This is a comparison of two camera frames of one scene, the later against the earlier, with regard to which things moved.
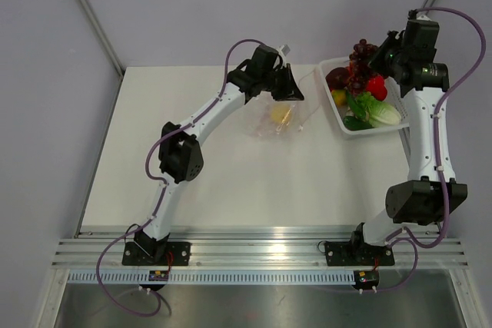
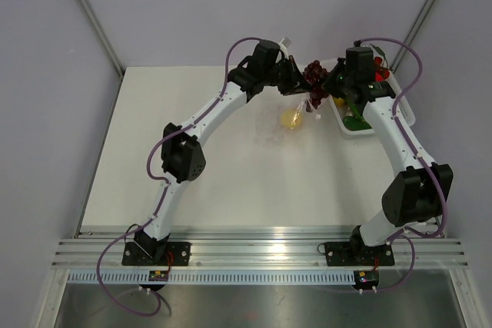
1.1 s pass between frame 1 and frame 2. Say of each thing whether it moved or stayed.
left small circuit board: stayed
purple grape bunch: moved
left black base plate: stayed
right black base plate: stayed
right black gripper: moved
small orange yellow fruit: stayed
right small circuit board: stayed
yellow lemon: moved
